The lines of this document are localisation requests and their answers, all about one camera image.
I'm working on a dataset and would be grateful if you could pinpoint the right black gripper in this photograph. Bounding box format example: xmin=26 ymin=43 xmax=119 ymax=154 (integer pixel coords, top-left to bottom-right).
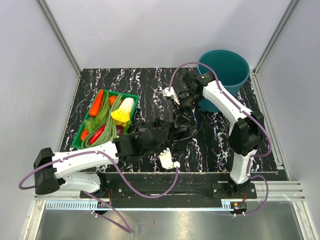
xmin=170 ymin=91 xmax=204 ymax=129

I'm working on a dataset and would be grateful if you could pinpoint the black trash bag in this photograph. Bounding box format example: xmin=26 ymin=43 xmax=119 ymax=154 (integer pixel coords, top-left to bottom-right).
xmin=129 ymin=109 xmax=198 ymax=152

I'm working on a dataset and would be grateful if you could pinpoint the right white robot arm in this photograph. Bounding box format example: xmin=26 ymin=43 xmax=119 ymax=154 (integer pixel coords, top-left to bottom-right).
xmin=178 ymin=70 xmax=266 ymax=198

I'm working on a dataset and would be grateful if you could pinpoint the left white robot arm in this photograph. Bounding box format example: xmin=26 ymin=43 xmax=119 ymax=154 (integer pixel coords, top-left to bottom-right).
xmin=33 ymin=126 xmax=175 ymax=195

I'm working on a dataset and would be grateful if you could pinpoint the teal trash bin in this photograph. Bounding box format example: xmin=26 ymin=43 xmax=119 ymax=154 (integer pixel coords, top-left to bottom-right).
xmin=198 ymin=49 xmax=250 ymax=97

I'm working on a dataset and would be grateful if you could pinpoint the purple onion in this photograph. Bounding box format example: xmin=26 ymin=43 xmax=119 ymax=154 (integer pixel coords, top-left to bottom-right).
xmin=116 ymin=125 xmax=124 ymax=137

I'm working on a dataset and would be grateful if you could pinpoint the yellow white napa cabbage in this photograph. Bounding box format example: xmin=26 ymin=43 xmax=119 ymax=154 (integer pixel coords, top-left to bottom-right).
xmin=111 ymin=97 xmax=135 ymax=127

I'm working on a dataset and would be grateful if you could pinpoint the red chili pepper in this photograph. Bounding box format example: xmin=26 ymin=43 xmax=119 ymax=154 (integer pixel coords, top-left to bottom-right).
xmin=89 ymin=123 xmax=107 ymax=145

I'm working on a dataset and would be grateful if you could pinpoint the green leafy vegetable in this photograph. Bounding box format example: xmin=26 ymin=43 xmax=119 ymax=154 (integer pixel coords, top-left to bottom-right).
xmin=84 ymin=90 xmax=110 ymax=134

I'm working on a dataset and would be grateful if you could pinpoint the small orange carrot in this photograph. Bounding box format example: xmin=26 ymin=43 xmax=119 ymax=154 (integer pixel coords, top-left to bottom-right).
xmin=80 ymin=129 xmax=89 ymax=141

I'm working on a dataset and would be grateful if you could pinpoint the orange tomato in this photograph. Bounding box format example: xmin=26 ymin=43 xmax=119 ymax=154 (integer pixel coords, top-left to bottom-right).
xmin=109 ymin=95 xmax=117 ymax=107

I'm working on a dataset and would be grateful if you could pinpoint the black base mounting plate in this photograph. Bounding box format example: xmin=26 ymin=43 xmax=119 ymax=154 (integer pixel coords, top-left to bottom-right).
xmin=49 ymin=171 xmax=258 ymax=201

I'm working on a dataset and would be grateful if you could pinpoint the green vegetable basket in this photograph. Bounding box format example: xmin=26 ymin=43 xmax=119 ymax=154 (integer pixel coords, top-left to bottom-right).
xmin=72 ymin=89 xmax=140 ymax=150

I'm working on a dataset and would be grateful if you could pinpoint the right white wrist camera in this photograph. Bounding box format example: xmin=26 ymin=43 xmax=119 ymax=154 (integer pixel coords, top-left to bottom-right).
xmin=162 ymin=87 xmax=180 ymax=105

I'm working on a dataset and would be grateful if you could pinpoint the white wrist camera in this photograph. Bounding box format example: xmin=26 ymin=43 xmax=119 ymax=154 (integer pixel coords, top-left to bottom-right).
xmin=159 ymin=148 xmax=181 ymax=170
xmin=162 ymin=87 xmax=180 ymax=105

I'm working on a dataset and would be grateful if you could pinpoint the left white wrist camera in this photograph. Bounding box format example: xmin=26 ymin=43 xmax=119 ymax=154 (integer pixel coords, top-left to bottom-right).
xmin=159 ymin=148 xmax=181 ymax=170

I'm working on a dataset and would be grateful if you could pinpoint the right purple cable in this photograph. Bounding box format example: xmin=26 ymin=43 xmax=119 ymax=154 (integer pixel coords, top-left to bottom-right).
xmin=168 ymin=61 xmax=273 ymax=217

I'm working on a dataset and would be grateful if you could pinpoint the aluminium frame rail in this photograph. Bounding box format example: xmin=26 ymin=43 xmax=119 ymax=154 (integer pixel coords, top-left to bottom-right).
xmin=250 ymin=72 xmax=305 ymax=201

